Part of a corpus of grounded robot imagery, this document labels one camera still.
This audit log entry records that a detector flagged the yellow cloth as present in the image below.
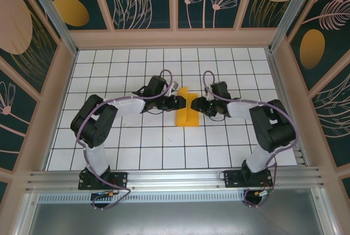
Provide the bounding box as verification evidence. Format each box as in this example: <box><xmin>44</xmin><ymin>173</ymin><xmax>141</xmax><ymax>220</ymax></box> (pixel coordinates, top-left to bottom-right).
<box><xmin>174</xmin><ymin>86</ymin><xmax>200</xmax><ymax>127</ymax></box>

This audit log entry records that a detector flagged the white grid board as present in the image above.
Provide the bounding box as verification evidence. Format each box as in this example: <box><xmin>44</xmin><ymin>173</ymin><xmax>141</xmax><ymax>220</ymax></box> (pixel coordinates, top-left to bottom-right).
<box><xmin>45</xmin><ymin>48</ymin><xmax>299</xmax><ymax>171</ymax></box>

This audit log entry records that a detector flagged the grey metal panel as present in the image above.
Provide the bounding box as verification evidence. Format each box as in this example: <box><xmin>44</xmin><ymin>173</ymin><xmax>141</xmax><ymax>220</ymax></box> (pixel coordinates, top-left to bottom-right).
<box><xmin>24</xmin><ymin>202</ymin><xmax>326</xmax><ymax>235</ymax></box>

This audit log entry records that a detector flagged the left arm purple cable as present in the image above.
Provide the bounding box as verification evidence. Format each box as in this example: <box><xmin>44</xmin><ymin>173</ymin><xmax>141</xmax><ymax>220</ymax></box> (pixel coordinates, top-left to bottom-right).
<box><xmin>75</xmin><ymin>69</ymin><xmax>176</xmax><ymax>211</ymax></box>

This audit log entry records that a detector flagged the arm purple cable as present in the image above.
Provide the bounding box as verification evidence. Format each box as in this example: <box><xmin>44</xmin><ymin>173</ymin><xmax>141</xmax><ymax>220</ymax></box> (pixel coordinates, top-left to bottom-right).
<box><xmin>75</xmin><ymin>69</ymin><xmax>176</xmax><ymax>211</ymax></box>
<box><xmin>202</xmin><ymin>70</ymin><xmax>299</xmax><ymax>209</ymax></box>

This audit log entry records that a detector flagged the aluminium side rail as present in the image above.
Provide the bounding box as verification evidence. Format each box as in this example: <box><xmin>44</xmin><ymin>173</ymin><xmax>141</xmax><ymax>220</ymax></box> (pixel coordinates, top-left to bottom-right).
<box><xmin>266</xmin><ymin>50</ymin><xmax>306</xmax><ymax>166</ymax></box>

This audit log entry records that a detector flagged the long aluminium mounting rail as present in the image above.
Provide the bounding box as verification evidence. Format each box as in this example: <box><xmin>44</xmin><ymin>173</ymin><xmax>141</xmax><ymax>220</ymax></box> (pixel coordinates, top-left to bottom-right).
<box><xmin>26</xmin><ymin>166</ymin><xmax>326</xmax><ymax>192</ymax></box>

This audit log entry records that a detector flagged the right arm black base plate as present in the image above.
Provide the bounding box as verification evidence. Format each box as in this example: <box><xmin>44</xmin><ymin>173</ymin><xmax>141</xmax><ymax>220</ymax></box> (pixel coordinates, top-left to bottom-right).
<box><xmin>223</xmin><ymin>169</ymin><xmax>274</xmax><ymax>189</ymax></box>

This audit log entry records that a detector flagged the slotted grey cable tray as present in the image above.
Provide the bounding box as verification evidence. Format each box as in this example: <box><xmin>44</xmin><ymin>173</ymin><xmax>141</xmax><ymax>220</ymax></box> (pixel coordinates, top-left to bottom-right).
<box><xmin>38</xmin><ymin>193</ymin><xmax>247</xmax><ymax>203</ymax></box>

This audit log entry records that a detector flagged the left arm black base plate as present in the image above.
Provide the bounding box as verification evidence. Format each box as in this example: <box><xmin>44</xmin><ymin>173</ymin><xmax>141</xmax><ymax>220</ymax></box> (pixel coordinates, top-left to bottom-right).
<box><xmin>78</xmin><ymin>171</ymin><xmax>129</xmax><ymax>191</ymax></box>

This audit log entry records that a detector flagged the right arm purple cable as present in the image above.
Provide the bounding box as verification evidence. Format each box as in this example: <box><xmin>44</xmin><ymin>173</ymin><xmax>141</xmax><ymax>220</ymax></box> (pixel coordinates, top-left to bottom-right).
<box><xmin>202</xmin><ymin>70</ymin><xmax>299</xmax><ymax>209</ymax></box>

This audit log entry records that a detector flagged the aluminium frame post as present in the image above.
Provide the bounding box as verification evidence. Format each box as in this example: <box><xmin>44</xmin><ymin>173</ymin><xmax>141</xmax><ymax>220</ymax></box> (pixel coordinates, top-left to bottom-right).
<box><xmin>269</xmin><ymin>0</ymin><xmax>323</xmax><ymax>52</ymax></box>
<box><xmin>23</xmin><ymin>0</ymin><xmax>79</xmax><ymax>55</ymax></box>

